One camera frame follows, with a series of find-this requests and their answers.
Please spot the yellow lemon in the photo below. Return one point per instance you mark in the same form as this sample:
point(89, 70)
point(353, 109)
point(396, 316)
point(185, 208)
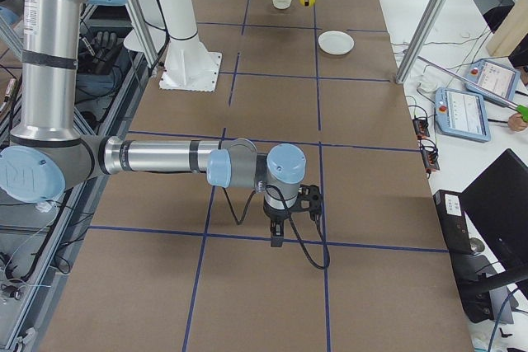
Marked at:
point(307, 3)

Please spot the white plate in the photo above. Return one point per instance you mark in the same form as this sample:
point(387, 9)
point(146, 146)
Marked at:
point(336, 42)

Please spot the orange usb hub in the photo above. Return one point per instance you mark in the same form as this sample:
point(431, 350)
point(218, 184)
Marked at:
point(420, 126)
point(429, 161)

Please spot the near blue teach pendant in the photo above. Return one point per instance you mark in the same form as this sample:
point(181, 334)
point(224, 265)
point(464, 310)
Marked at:
point(462, 114)

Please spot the blue teach pendant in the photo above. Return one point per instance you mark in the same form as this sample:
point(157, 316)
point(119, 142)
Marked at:
point(494, 77)
point(462, 114)

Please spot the black box on table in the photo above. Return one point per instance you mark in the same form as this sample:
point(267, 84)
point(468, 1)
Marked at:
point(470, 265)

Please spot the far blue teach pendant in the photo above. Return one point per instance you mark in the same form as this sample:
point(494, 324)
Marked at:
point(494, 77)

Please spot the black laptop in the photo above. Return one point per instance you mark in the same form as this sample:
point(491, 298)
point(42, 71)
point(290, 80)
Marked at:
point(496, 202)

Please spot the metal reacher grabber tool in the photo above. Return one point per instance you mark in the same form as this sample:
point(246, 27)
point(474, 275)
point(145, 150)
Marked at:
point(522, 110)

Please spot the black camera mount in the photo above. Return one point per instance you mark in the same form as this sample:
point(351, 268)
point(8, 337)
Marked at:
point(309, 199)

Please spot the white camera pillar with base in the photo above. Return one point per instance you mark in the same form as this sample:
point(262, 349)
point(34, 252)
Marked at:
point(188, 64)

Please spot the aluminium frame post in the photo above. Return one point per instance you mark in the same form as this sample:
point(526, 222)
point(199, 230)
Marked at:
point(423, 30)

